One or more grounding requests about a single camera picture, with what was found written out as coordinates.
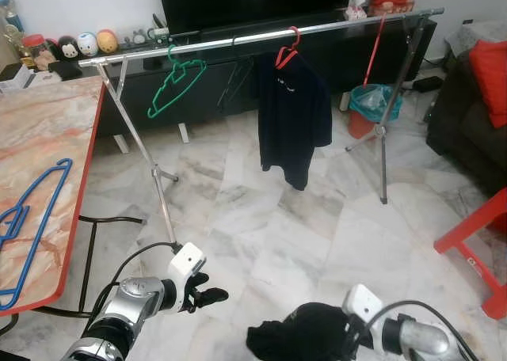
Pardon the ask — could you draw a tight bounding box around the black garment with green logo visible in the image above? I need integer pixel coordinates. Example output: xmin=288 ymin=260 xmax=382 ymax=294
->
xmin=246 ymin=302 xmax=373 ymax=361

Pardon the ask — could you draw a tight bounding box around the blue plastic hanger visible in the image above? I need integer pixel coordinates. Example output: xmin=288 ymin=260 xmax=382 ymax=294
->
xmin=0 ymin=158 xmax=74 ymax=310

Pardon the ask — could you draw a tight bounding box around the green plastic hanger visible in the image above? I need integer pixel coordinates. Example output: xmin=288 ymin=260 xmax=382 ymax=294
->
xmin=148 ymin=44 xmax=208 ymax=118

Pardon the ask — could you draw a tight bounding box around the red plastic hanger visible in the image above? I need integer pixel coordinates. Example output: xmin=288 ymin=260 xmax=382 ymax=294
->
xmin=275 ymin=26 xmax=303 ymax=69
xmin=363 ymin=13 xmax=389 ymax=89

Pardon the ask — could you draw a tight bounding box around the black shirt small white print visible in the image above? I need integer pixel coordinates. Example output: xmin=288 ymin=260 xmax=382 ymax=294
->
xmin=257 ymin=52 xmax=334 ymax=192

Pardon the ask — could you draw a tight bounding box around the marble top folding table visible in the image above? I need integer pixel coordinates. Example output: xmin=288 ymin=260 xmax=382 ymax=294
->
xmin=0 ymin=76 xmax=147 ymax=318

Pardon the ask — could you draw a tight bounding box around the dark grey fabric sofa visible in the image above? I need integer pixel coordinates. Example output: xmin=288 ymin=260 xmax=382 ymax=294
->
xmin=428 ymin=21 xmax=507 ymax=196

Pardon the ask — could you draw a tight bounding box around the red bin with teal bag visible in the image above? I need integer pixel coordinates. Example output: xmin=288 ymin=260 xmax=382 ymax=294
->
xmin=349 ymin=84 xmax=402 ymax=139

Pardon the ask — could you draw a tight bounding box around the green mug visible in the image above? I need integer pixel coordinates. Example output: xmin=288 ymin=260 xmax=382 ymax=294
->
xmin=151 ymin=25 xmax=171 ymax=44

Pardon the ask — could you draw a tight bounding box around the silver metal clothes rack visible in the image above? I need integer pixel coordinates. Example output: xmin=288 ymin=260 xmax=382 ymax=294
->
xmin=79 ymin=7 xmax=444 ymax=247

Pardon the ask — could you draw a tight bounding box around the yellow round plush toy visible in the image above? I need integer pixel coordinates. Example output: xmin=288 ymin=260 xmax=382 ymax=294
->
xmin=97 ymin=28 xmax=120 ymax=53

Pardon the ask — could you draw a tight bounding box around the white round plush toy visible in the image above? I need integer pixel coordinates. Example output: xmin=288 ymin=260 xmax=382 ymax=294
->
xmin=78 ymin=32 xmax=99 ymax=57

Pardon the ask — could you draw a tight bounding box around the black low tv console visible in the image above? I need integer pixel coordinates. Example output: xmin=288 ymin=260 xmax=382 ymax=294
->
xmin=48 ymin=17 xmax=438 ymax=136

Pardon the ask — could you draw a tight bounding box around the black round plush toy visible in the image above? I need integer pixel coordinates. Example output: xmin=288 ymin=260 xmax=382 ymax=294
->
xmin=57 ymin=35 xmax=80 ymax=59

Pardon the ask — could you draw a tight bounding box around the red cushion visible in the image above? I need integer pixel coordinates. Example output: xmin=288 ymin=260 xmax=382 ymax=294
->
xmin=469 ymin=40 xmax=507 ymax=128

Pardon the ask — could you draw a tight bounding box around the red lid jar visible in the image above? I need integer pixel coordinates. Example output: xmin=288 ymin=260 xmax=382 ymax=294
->
xmin=22 ymin=34 xmax=47 ymax=69

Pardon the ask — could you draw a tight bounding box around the black television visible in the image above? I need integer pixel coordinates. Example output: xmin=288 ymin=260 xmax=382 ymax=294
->
xmin=156 ymin=0 xmax=353 ymax=33

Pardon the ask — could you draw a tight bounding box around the side table with lace cloth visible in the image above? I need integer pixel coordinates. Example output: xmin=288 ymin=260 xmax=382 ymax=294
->
xmin=448 ymin=19 xmax=507 ymax=57

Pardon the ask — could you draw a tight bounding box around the white tissue box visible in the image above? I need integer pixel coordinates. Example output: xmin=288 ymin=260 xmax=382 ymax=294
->
xmin=346 ymin=0 xmax=368 ymax=20

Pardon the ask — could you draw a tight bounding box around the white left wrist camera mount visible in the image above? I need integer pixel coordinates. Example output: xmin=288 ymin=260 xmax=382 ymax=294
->
xmin=170 ymin=242 xmax=207 ymax=313

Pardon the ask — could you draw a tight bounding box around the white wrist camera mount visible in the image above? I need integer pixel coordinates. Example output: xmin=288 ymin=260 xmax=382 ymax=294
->
xmin=170 ymin=242 xmax=207 ymax=313
xmin=343 ymin=284 xmax=383 ymax=326

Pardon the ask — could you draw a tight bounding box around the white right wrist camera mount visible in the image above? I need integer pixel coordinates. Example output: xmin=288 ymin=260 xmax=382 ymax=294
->
xmin=343 ymin=284 xmax=383 ymax=326

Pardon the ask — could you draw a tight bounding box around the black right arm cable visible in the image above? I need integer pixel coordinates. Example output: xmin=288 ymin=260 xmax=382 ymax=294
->
xmin=360 ymin=299 xmax=480 ymax=361

